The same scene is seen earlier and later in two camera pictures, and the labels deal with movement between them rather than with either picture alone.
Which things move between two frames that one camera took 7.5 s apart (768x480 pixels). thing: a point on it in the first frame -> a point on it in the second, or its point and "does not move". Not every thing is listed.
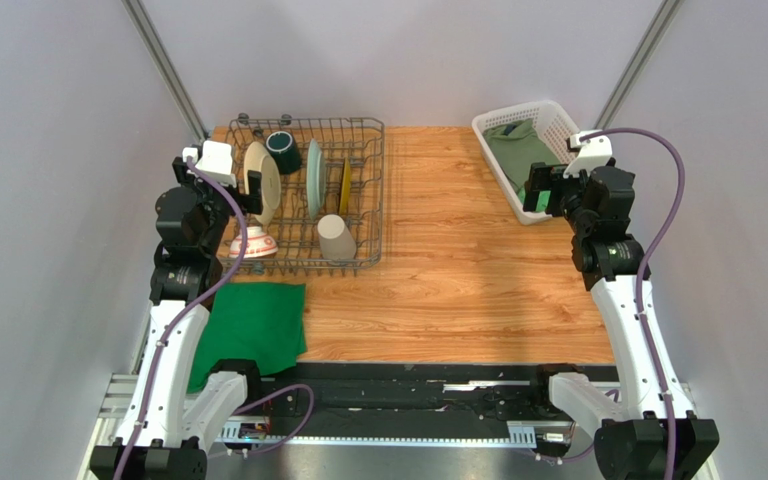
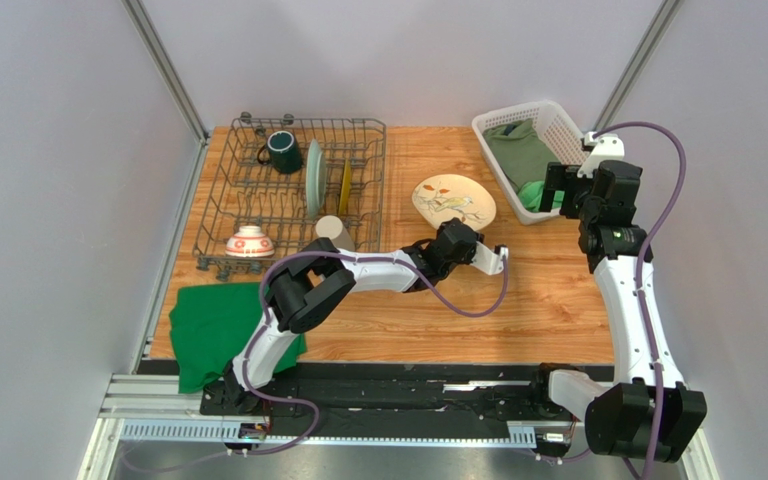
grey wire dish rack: [322, 194] does not move
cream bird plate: [259, 158] -> [445, 197]
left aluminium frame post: [167, 70] does not move
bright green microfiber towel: [543, 199] does not move
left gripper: [185, 178] -> [467, 258]
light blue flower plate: [316, 179] does not move
